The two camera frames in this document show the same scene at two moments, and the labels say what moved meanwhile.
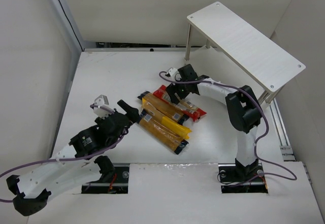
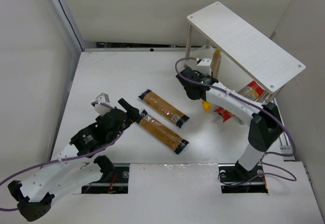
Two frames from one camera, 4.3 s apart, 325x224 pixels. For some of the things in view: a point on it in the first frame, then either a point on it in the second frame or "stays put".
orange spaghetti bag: (171, 111) stays put
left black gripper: (121, 117) stays put
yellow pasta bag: (164, 119) → (215, 64)
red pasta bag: (185, 105) → (253, 91)
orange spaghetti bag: (159, 134) stays put
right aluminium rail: (286, 149) stays put
